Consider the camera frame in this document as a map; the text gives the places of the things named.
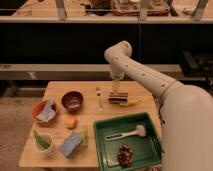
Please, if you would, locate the silver metal fork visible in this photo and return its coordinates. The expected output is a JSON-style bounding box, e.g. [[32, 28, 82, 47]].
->
[[96, 87, 103, 112]]

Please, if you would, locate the green leaf toy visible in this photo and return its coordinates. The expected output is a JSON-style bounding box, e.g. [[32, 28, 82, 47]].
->
[[34, 131, 50, 149]]

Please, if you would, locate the green plastic tray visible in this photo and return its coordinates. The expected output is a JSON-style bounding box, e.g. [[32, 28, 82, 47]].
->
[[94, 113, 161, 171]]

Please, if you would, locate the purple bowl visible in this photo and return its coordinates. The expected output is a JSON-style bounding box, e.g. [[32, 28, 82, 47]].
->
[[61, 91, 83, 113]]

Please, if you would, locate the wooden table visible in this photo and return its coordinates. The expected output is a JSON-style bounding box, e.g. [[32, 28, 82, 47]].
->
[[19, 81, 161, 171]]

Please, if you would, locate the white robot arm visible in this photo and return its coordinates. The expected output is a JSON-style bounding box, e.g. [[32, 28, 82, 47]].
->
[[104, 41, 213, 171]]

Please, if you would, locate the striped brown block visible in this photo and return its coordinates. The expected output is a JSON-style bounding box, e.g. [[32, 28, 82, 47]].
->
[[108, 93, 128, 103]]

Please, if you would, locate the blue sponge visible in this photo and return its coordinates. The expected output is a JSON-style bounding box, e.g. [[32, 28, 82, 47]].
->
[[59, 132, 82, 158]]

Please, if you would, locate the orange bowl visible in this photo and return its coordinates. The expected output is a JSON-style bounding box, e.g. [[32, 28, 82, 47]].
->
[[32, 100, 58, 126]]

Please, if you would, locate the yellow banana toy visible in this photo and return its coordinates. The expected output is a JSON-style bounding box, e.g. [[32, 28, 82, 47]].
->
[[119, 100, 141, 107]]

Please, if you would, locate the green yellow sponge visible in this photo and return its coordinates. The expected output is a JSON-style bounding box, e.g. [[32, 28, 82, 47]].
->
[[79, 131, 88, 147]]

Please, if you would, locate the orange toy fruit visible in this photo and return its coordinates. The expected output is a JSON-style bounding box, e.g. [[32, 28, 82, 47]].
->
[[65, 115, 77, 129]]

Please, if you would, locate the crumpled white blue cloth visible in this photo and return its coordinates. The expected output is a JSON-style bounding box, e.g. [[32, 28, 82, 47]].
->
[[37, 100, 56, 122]]

